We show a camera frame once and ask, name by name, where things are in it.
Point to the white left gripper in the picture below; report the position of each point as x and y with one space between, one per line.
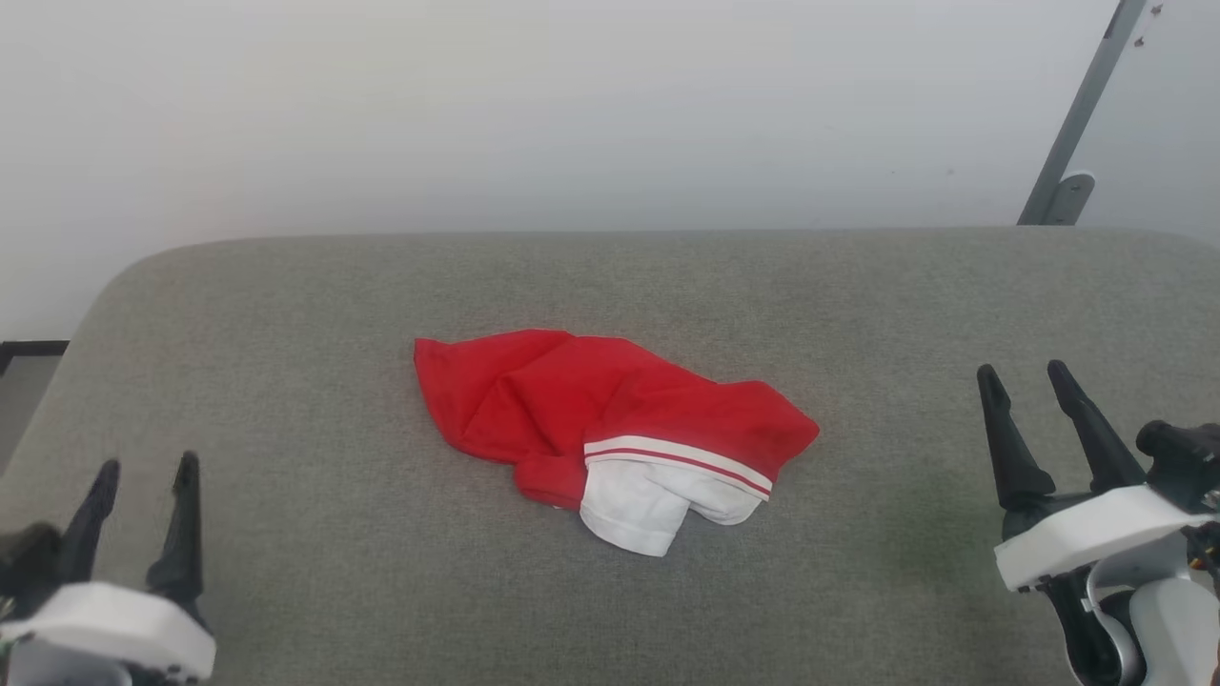
105 624

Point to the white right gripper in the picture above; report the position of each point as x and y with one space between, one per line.
1087 538

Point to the red garment with white trim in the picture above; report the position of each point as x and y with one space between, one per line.
534 400

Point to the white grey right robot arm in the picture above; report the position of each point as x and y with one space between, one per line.
1177 629

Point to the grey fabric sofa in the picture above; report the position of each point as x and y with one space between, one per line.
610 286

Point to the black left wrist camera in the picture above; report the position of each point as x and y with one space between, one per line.
29 567

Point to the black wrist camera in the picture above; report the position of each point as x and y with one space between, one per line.
1182 457
29 567

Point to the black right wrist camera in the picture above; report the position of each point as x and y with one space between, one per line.
1182 457

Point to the grey metal post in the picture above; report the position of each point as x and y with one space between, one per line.
1077 114

